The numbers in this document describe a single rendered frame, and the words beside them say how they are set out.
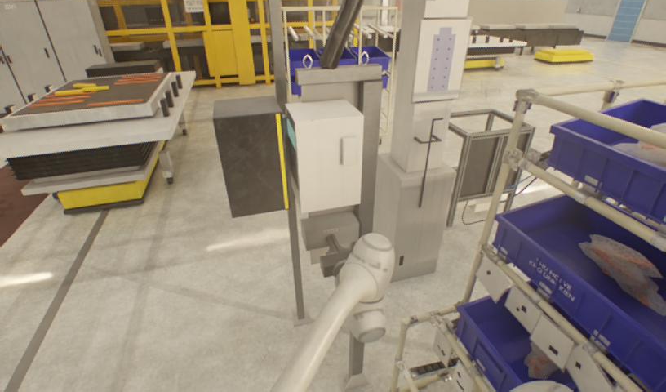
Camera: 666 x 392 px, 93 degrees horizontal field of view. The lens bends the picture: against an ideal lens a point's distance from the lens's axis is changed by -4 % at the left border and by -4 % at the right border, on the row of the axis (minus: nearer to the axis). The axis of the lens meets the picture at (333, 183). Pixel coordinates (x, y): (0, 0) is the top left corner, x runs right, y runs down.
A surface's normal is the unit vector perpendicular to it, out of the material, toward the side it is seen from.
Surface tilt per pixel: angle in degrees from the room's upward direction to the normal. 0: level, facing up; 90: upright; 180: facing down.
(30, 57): 90
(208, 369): 0
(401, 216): 90
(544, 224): 90
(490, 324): 3
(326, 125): 90
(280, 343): 0
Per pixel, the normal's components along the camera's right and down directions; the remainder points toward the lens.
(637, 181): -0.94, 0.28
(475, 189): 0.27, 0.48
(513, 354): -0.06, -0.85
